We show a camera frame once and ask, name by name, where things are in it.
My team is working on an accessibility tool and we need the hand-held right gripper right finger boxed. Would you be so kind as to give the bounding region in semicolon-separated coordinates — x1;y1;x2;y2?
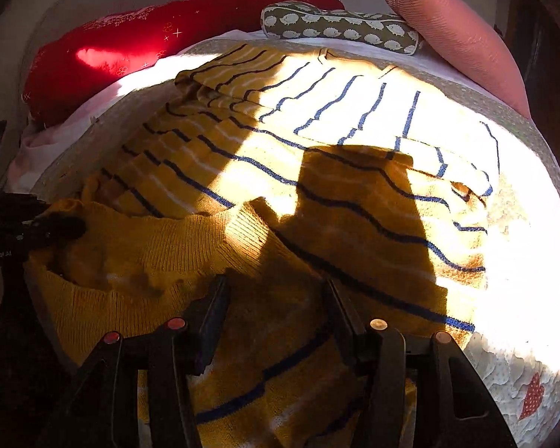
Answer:
322;277;519;448

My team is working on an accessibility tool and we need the yellow striped sweater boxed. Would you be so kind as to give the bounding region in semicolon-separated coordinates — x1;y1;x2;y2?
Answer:
23;44;502;448

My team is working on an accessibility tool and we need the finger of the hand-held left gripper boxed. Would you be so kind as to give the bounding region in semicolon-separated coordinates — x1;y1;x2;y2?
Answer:
25;214;87;251

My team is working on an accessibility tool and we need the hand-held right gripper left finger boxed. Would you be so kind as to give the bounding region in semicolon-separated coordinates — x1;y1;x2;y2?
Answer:
37;274;231;448

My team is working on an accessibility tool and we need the red pillow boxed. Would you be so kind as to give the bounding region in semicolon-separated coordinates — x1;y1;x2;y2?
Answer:
22;0;346;128

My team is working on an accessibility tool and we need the pink ribbed pillow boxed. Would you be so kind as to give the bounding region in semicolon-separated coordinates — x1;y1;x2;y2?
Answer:
373;0;533;119

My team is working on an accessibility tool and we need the green hedgehog print bolster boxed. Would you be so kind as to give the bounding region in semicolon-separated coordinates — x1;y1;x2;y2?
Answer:
260;1;424;57

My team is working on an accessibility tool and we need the patchwork quilt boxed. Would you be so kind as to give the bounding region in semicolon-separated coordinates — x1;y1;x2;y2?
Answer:
30;37;560;448

